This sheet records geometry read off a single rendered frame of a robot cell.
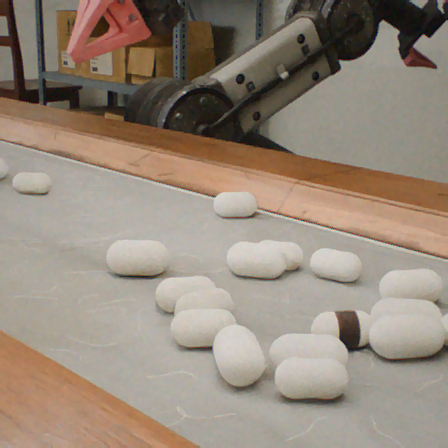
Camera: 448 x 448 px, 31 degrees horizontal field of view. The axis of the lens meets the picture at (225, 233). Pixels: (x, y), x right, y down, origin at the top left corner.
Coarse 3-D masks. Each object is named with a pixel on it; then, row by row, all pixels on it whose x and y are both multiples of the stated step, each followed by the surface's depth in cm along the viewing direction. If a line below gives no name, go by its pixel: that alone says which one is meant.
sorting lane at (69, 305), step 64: (0, 192) 70; (64, 192) 71; (128, 192) 71; (192, 192) 71; (0, 256) 53; (64, 256) 53; (192, 256) 54; (384, 256) 55; (0, 320) 43; (64, 320) 43; (128, 320) 43; (256, 320) 43; (128, 384) 36; (192, 384) 36; (256, 384) 36; (384, 384) 36
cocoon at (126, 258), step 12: (108, 252) 49; (120, 252) 49; (132, 252) 49; (144, 252) 49; (156, 252) 49; (168, 252) 50; (108, 264) 49; (120, 264) 49; (132, 264) 49; (144, 264) 49; (156, 264) 49
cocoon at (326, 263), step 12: (324, 252) 49; (336, 252) 49; (348, 252) 49; (312, 264) 50; (324, 264) 49; (336, 264) 49; (348, 264) 48; (360, 264) 49; (324, 276) 50; (336, 276) 49; (348, 276) 49
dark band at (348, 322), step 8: (336, 312) 40; (344, 312) 40; (352, 312) 40; (344, 320) 39; (352, 320) 39; (344, 328) 39; (352, 328) 39; (344, 336) 39; (352, 336) 39; (344, 344) 39; (352, 344) 39
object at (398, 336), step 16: (384, 320) 38; (400, 320) 38; (416, 320) 38; (432, 320) 39; (384, 336) 38; (400, 336) 38; (416, 336) 38; (432, 336) 38; (384, 352) 38; (400, 352) 38; (416, 352) 38; (432, 352) 39
